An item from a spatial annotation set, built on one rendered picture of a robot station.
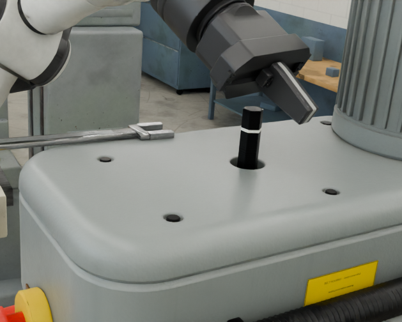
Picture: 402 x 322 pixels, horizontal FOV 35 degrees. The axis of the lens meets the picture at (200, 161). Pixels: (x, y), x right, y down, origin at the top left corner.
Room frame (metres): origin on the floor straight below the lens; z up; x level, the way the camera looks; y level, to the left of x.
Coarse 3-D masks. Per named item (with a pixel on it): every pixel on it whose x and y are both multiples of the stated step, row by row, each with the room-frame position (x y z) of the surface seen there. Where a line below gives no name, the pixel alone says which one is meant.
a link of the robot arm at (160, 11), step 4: (152, 0) 0.68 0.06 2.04; (156, 0) 0.67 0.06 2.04; (160, 0) 0.67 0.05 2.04; (164, 0) 0.66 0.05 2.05; (152, 4) 0.69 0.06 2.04; (156, 4) 0.68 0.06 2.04; (160, 4) 0.67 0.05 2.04; (164, 4) 0.67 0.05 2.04; (156, 8) 0.68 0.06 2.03; (160, 8) 0.67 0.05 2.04; (160, 12) 0.68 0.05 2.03; (160, 16) 0.68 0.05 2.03
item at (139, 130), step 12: (72, 132) 0.66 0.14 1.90; (84, 132) 0.66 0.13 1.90; (96, 132) 0.67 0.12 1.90; (108, 132) 0.67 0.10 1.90; (120, 132) 0.68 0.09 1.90; (132, 132) 0.68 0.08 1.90; (144, 132) 0.68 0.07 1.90; (156, 132) 0.69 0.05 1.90; (168, 132) 0.69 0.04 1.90; (0, 144) 0.61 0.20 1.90; (12, 144) 0.61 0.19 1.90; (24, 144) 0.62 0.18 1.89; (36, 144) 0.63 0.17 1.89; (48, 144) 0.63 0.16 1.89; (60, 144) 0.64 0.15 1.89
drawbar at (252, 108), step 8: (248, 112) 0.63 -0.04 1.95; (256, 112) 0.62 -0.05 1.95; (248, 120) 0.62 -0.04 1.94; (256, 120) 0.62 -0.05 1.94; (248, 128) 0.62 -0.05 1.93; (256, 128) 0.62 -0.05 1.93; (240, 136) 0.63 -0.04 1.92; (248, 136) 0.62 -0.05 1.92; (256, 136) 0.63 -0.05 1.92; (240, 144) 0.63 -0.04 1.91; (248, 144) 0.62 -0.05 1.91; (256, 144) 0.63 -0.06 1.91; (240, 152) 0.63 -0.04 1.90; (248, 152) 0.62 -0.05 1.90; (256, 152) 0.63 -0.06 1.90; (240, 160) 0.63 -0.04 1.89; (248, 160) 0.62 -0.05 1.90; (256, 160) 0.63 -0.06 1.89; (240, 168) 0.63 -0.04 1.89; (248, 168) 0.62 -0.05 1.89; (256, 168) 0.63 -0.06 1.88
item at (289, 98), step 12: (264, 72) 0.61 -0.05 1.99; (276, 72) 0.61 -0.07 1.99; (264, 84) 0.61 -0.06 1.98; (276, 84) 0.61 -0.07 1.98; (288, 84) 0.60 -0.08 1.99; (276, 96) 0.61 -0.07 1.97; (288, 96) 0.60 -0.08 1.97; (300, 96) 0.59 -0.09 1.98; (288, 108) 0.60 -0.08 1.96; (300, 108) 0.59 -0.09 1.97; (312, 108) 0.59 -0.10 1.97; (300, 120) 0.59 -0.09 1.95
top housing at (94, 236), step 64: (320, 128) 0.78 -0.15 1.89; (64, 192) 0.52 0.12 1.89; (128, 192) 0.53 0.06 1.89; (192, 192) 0.54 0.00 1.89; (256, 192) 0.56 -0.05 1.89; (320, 192) 0.57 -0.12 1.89; (384, 192) 0.58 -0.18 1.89; (64, 256) 0.47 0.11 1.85; (128, 256) 0.43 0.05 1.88; (192, 256) 0.45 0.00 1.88; (256, 256) 0.48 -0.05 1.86; (320, 256) 0.52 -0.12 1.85; (384, 256) 0.57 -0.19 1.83; (64, 320) 0.47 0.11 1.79; (128, 320) 0.43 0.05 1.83; (192, 320) 0.45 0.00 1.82; (256, 320) 0.49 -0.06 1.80
